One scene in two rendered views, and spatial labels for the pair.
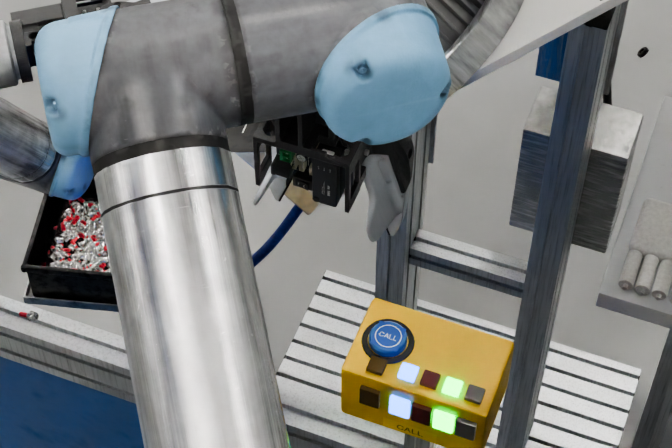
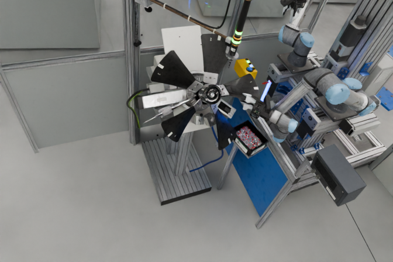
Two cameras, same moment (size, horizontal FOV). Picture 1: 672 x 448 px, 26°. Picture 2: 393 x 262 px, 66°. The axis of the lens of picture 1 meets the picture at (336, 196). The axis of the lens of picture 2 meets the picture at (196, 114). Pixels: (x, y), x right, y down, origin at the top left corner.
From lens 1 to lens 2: 2.55 m
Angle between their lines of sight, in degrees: 75
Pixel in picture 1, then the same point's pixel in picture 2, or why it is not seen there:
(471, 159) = (104, 203)
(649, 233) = not seen: hidden behind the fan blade
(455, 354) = (244, 63)
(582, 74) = not seen: hidden behind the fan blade
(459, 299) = (143, 182)
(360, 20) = not seen: outside the picture
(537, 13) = (196, 63)
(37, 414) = (264, 159)
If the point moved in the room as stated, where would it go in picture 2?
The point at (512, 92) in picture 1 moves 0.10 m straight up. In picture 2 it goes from (76, 208) to (75, 202)
